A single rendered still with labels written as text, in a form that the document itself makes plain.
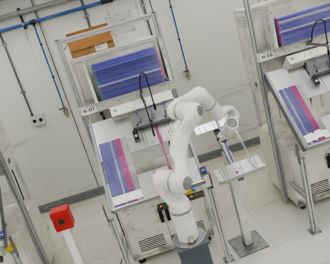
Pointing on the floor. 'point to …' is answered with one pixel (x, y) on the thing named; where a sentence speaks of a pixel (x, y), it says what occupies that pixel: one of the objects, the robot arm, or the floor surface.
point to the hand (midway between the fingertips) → (223, 139)
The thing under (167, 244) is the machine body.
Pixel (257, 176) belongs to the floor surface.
